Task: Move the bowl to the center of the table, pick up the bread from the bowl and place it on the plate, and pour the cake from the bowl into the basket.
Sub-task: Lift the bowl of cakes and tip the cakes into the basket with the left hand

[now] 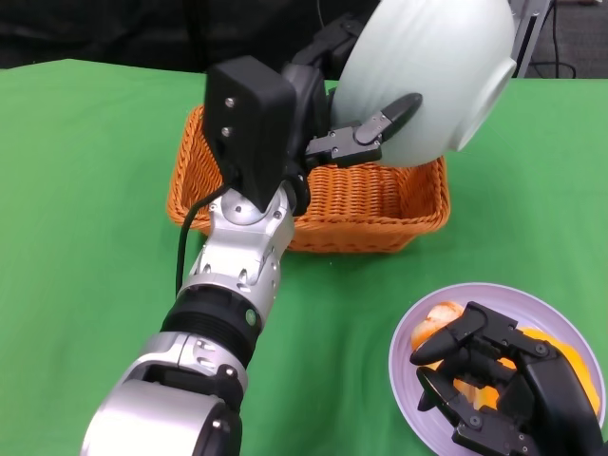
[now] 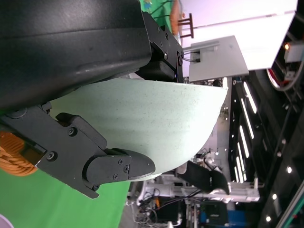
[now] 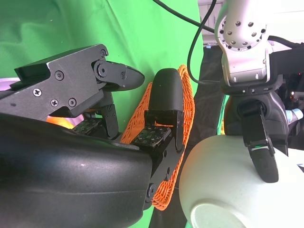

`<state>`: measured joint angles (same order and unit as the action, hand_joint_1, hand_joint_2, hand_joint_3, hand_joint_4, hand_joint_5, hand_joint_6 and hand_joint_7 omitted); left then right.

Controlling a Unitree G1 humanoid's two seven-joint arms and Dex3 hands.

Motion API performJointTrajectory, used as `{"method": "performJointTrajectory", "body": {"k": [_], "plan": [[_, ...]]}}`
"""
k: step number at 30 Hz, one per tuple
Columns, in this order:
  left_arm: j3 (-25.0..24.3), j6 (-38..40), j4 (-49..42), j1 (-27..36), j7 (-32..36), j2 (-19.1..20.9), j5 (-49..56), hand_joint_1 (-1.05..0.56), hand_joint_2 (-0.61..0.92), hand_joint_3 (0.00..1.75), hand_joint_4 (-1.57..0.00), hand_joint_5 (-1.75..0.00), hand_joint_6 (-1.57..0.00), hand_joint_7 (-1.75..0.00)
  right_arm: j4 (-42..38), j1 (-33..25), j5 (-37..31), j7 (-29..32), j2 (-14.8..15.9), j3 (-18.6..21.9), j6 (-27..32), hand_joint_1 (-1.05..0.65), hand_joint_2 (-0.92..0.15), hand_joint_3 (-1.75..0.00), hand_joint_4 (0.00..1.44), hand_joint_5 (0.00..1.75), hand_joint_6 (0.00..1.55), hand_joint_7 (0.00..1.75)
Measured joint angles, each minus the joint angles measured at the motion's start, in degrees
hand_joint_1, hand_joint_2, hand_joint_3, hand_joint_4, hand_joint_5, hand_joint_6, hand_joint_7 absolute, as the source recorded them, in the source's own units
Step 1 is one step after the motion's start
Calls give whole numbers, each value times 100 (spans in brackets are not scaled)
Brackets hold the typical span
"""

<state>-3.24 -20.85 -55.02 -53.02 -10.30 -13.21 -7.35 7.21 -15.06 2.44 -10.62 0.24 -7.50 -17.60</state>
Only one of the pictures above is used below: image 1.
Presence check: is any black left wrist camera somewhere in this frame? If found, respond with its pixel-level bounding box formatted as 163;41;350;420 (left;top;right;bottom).
203;55;298;214

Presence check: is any lavender plate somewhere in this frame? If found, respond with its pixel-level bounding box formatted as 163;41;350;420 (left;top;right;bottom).
388;283;596;456

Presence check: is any pale green bowl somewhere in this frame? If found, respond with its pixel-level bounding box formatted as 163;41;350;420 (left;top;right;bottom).
329;0;519;168

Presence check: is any orange striped bread bun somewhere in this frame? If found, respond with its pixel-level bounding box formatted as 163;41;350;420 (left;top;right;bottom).
410;301;466;370

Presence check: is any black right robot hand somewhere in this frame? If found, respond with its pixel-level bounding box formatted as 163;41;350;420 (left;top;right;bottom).
410;300;608;456

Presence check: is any green tablecloth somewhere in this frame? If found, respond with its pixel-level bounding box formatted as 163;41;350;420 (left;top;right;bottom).
0;57;608;456

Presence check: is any black cloth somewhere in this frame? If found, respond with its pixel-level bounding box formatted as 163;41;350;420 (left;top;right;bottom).
0;0;381;91

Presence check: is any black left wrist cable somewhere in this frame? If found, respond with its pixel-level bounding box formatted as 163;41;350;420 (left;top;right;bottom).
175;182;238;298

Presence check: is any orange wicker basket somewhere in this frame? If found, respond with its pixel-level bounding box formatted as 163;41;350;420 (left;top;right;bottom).
165;104;451;254

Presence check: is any orange ring bread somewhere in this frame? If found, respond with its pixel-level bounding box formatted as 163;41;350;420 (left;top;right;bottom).
453;327;602;414

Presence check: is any black floor cable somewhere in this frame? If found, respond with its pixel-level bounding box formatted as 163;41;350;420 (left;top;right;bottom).
529;0;577;80

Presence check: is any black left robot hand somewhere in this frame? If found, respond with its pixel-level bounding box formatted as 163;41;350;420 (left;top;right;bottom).
279;12;424;218

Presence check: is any grey metal stand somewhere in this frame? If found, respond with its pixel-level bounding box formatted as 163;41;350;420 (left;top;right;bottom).
510;0;555;80

